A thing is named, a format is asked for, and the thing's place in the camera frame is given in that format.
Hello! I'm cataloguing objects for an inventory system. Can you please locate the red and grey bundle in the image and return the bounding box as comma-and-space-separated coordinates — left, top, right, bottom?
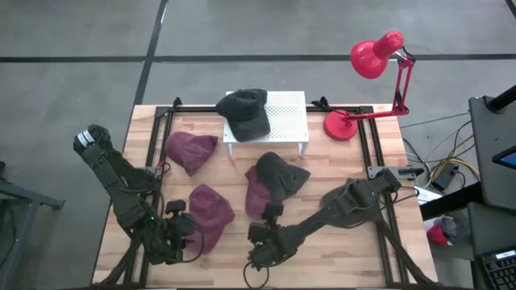
426, 216, 459, 247

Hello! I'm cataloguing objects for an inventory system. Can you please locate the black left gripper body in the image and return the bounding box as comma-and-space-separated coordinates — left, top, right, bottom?
147, 199, 187, 265

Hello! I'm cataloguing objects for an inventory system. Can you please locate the black round pole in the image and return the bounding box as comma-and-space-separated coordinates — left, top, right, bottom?
485, 84, 516, 113

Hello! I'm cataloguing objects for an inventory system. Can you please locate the white flat box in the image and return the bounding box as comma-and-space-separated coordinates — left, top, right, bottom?
414, 186, 443, 206

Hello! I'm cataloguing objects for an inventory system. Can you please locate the black aluminium table frame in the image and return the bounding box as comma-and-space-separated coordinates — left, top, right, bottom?
90, 96, 439, 290

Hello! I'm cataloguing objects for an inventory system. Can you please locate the grey workstation cart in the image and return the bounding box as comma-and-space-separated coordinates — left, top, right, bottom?
467, 95, 516, 259

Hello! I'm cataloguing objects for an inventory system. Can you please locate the yellow cable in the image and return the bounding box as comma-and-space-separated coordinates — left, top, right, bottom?
431, 135, 481, 180

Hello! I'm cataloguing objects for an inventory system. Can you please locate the black power adapter box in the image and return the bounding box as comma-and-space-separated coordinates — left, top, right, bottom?
430, 162, 460, 191

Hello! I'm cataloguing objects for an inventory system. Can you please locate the black keyboard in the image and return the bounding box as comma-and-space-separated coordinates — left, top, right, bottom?
479, 248, 516, 290

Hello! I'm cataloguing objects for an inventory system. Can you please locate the black cart beam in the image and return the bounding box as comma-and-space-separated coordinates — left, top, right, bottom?
418, 181, 483, 222

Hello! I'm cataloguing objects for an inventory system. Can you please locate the monitor with blue screen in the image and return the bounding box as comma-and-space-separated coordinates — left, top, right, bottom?
491, 145, 516, 170

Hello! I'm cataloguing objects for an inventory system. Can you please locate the white perforated metal shelf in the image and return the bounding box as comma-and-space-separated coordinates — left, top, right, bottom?
223, 90, 310, 161

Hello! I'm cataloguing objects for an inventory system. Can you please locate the grey metal stand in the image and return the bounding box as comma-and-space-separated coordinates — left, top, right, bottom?
0, 160, 65, 290

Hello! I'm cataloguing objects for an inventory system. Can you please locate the dark grey baseball cap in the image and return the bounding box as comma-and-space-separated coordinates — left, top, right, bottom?
320, 179, 382, 229
256, 151, 312, 202
215, 88, 272, 143

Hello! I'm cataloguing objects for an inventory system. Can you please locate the maroon baseball cap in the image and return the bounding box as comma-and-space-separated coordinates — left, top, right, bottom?
244, 164, 283, 219
164, 131, 219, 177
183, 184, 235, 255

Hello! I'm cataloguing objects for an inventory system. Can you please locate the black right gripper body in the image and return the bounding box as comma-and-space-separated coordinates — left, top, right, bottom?
264, 202, 302, 263

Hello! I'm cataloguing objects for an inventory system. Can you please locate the red desk lamp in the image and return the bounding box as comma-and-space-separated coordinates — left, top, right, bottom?
322, 31, 416, 142

